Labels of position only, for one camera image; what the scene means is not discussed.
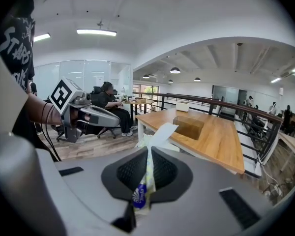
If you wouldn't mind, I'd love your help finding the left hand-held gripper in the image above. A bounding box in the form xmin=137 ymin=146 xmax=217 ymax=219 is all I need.
xmin=48 ymin=76 xmax=121 ymax=144

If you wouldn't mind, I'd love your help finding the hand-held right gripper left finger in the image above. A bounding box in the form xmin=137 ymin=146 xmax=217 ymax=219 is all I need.
xmin=35 ymin=146 xmax=149 ymax=236

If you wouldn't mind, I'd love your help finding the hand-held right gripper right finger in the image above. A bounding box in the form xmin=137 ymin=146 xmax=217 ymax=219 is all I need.
xmin=134 ymin=146 xmax=274 ymax=236

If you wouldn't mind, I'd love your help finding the plastic pack of tissues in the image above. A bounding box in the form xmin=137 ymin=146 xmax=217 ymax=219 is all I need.
xmin=132 ymin=122 xmax=179 ymax=216

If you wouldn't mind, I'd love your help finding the transparent brown tissue holder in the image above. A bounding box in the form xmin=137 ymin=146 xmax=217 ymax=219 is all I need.
xmin=173 ymin=116 xmax=205 ymax=141

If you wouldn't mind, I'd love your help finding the person's left forearm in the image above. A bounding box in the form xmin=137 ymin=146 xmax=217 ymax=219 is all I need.
xmin=28 ymin=93 xmax=64 ymax=127

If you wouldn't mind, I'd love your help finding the person's left hand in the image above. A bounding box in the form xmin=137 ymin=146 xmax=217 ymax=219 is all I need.
xmin=70 ymin=108 xmax=91 ymax=130

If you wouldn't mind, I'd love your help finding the black office chair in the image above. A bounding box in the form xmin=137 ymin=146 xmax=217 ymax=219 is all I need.
xmin=56 ymin=86 xmax=121 ymax=142

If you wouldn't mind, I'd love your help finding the wooden desk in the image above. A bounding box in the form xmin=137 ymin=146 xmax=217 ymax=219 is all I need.
xmin=121 ymin=98 xmax=155 ymax=122

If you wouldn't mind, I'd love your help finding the glass partition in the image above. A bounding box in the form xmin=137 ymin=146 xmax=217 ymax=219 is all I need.
xmin=33 ymin=59 xmax=133 ymax=101

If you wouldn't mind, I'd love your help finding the wooden table with white legs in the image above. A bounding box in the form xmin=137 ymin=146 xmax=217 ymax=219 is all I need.
xmin=135 ymin=108 xmax=246 ymax=176

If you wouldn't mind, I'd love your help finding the white box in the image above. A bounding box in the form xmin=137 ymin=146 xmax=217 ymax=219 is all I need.
xmin=176 ymin=101 xmax=190 ymax=113

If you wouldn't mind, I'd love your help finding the dark metal railing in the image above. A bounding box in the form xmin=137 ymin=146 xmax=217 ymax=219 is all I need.
xmin=132 ymin=91 xmax=284 ymax=166

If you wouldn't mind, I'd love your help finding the person's black printed shirt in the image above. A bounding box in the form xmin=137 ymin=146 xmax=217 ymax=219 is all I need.
xmin=0 ymin=0 xmax=36 ymax=94

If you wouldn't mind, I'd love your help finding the black cable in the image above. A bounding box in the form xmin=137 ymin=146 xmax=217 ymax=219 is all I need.
xmin=40 ymin=101 xmax=62 ymax=162

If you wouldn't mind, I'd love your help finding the white power strip with cable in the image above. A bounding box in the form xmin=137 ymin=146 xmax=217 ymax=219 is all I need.
xmin=254 ymin=155 xmax=284 ymax=199

